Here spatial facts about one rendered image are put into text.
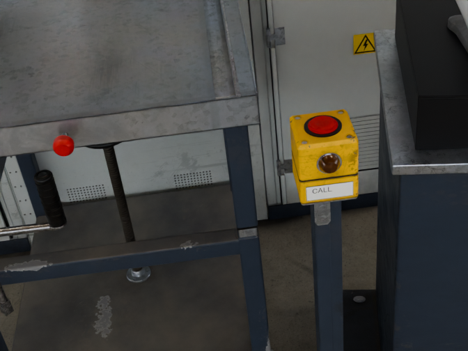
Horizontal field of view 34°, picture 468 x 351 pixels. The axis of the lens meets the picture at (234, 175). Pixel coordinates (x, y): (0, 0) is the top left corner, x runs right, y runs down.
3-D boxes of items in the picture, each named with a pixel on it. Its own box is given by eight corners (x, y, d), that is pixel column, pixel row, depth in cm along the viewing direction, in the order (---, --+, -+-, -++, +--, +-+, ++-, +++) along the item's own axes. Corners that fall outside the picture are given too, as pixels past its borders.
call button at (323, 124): (340, 139, 100) (340, 129, 99) (310, 143, 100) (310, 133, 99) (335, 122, 103) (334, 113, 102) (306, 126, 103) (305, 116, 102)
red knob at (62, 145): (75, 157, 118) (70, 141, 116) (54, 160, 118) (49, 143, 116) (77, 141, 122) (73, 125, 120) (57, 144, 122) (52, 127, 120)
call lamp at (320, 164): (344, 177, 100) (343, 156, 98) (318, 180, 100) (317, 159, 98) (342, 170, 101) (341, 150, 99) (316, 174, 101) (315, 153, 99)
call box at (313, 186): (359, 200, 104) (359, 138, 98) (301, 207, 104) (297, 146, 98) (347, 165, 110) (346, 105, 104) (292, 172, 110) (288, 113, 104)
